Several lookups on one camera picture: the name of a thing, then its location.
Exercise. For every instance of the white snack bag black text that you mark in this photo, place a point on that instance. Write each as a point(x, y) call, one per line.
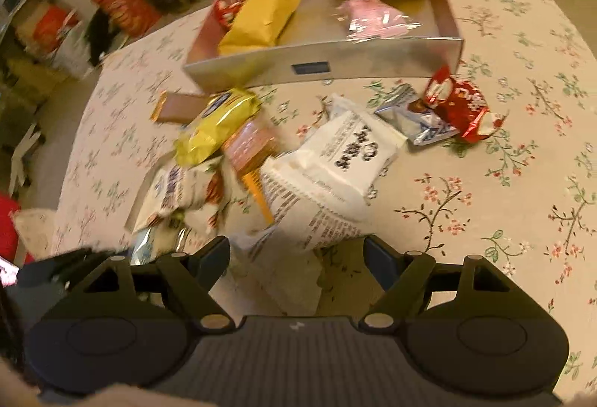
point(318, 193)

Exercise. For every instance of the orange patterned bag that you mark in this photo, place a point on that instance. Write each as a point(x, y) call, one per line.
point(134, 17)

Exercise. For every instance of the yellow biscuit packet blue logo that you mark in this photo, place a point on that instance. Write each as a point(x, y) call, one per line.
point(224, 116)

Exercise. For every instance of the floral tablecloth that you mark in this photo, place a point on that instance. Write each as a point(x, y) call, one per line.
point(524, 199)

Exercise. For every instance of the silver blue snack packet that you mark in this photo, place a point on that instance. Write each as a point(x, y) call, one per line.
point(405, 111)

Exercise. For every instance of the brown wafer packet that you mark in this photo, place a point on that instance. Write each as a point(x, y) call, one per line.
point(178, 108)

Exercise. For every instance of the pink snack packet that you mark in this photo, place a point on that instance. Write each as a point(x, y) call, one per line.
point(373, 19)

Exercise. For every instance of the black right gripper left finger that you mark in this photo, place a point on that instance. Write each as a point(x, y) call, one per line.
point(131, 325)

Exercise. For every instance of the white brown snack packet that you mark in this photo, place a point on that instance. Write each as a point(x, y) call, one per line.
point(177, 209)

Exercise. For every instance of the pink cardboard box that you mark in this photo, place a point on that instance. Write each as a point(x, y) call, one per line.
point(314, 45)

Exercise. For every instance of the ribbed yellow snack bag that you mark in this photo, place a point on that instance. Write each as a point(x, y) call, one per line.
point(257, 25)

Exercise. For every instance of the small red snack packet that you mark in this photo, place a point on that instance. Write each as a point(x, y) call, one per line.
point(226, 12)

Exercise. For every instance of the clear cracker packet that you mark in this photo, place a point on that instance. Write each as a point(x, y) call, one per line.
point(247, 150)

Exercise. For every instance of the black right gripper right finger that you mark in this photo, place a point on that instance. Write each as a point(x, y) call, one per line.
point(467, 326)

